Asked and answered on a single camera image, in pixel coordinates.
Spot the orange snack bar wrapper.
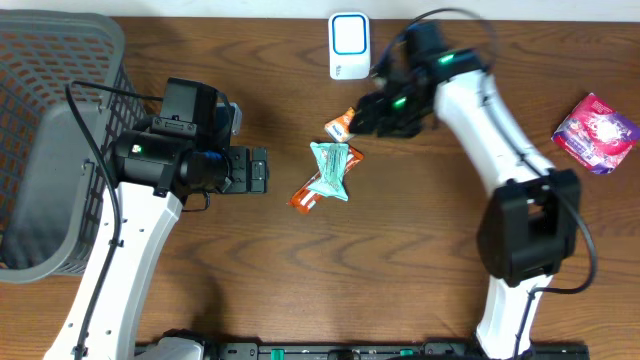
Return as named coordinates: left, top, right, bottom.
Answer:
left=288, top=142, right=364, bottom=214

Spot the orange white small packet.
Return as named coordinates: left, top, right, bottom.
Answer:
left=324, top=107, right=355, bottom=143

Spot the mint green tissue packet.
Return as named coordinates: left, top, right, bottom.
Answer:
left=309, top=142, right=349, bottom=201

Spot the purple snack packet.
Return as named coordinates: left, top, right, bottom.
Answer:
left=551, top=93, right=639, bottom=175

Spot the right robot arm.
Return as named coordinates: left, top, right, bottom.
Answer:
left=349, top=21, right=580, bottom=359

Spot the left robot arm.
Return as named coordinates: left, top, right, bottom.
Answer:
left=45, top=78, right=269, bottom=360

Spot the white barcode scanner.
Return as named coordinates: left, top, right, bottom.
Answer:
left=328, top=12, right=371, bottom=80

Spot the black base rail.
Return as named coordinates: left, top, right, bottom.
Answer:
left=134, top=341, right=591, bottom=360

